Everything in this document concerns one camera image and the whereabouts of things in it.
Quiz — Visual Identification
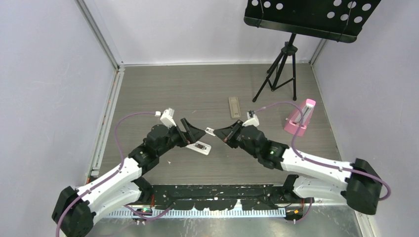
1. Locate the white remote face down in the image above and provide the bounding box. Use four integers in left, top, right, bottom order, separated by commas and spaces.
186, 141, 211, 156

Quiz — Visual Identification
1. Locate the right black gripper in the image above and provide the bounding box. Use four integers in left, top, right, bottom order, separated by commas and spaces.
214, 120, 259, 158

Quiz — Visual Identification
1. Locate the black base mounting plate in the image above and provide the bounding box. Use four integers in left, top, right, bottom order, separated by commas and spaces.
119, 184, 315, 212

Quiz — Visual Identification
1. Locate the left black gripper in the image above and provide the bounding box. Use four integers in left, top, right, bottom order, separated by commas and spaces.
157, 118, 205, 157

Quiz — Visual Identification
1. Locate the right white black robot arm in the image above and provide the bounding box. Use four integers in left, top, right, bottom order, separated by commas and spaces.
213, 120, 383, 215

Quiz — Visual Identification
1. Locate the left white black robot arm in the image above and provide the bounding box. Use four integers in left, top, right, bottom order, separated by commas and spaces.
52, 118, 206, 237

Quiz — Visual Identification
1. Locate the pink box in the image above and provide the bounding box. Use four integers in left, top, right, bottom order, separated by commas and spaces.
284, 99, 316, 137

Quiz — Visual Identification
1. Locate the black music stand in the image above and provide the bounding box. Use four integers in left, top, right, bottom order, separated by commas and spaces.
244, 0, 381, 102

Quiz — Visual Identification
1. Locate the white remote with buttons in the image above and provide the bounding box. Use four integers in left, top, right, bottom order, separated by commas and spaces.
228, 97, 241, 119

